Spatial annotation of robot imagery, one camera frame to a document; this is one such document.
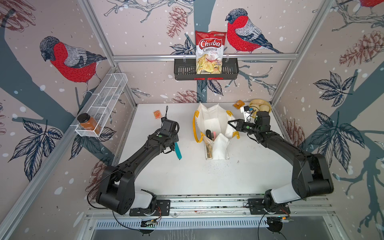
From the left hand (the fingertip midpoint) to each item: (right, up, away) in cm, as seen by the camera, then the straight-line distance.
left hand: (174, 131), depth 88 cm
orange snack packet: (-17, +11, +26) cm, 33 cm away
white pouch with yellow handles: (+24, +3, +17) cm, 30 cm away
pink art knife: (+26, -3, +13) cm, 29 cm away
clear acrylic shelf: (-38, +15, -9) cm, 42 cm away
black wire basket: (+6, +39, +7) cm, 40 cm away
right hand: (+32, +6, -3) cm, 32 cm away
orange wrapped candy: (+49, +20, +33) cm, 62 cm away
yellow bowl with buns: (+62, +18, +26) cm, 70 cm away
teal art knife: (+1, -13, +7) cm, 15 cm away
